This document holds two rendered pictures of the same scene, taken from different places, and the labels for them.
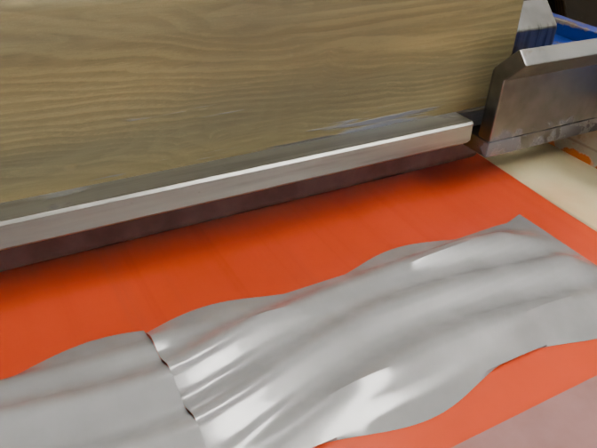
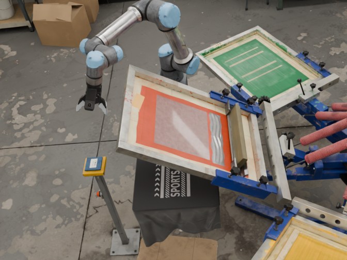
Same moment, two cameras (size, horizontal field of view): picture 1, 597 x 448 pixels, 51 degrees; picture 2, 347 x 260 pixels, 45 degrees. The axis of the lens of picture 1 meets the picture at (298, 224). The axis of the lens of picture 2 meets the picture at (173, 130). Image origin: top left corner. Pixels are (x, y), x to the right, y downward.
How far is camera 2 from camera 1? 212 cm
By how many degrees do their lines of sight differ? 74
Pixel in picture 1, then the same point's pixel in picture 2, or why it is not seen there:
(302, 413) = (213, 140)
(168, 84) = (236, 136)
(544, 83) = (234, 163)
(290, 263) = (225, 149)
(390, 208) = (229, 160)
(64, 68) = (236, 131)
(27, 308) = (226, 136)
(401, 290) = (220, 150)
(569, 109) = not seen: hidden behind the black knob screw
